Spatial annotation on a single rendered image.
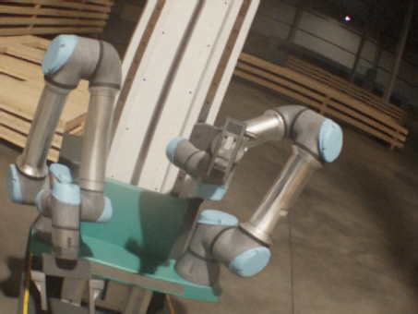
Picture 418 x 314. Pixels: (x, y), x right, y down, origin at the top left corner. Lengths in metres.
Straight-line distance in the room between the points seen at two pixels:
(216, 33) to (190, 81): 0.18
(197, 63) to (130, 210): 0.50
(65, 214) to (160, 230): 0.60
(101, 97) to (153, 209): 0.49
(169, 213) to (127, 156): 0.22
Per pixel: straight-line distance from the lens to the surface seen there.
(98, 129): 1.37
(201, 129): 1.26
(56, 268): 1.25
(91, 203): 1.37
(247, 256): 1.54
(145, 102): 1.70
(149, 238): 1.77
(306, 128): 1.59
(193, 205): 1.95
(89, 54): 1.34
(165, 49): 1.68
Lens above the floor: 1.43
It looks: 14 degrees down
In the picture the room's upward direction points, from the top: 20 degrees clockwise
